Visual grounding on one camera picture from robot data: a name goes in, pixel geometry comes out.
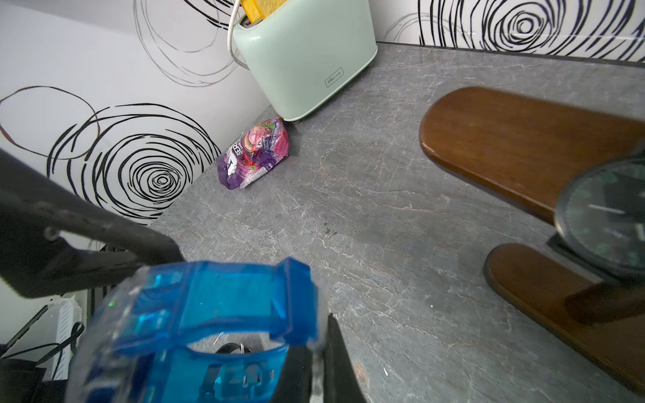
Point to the black strap watch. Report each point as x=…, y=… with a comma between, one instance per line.
x=599, y=221

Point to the pink purple snack bag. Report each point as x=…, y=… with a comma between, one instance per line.
x=255, y=154

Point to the mint green toaster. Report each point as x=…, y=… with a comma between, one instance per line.
x=305, y=52

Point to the yellow toast slice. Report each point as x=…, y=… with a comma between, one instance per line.
x=256, y=10

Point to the wooden watch stand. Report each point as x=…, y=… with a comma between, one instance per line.
x=526, y=151

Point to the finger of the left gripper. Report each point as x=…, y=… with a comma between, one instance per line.
x=53, y=242

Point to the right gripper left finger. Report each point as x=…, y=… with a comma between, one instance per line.
x=295, y=381

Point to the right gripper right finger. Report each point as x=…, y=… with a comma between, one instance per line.
x=340, y=382

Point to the black round watch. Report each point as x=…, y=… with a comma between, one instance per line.
x=234, y=348

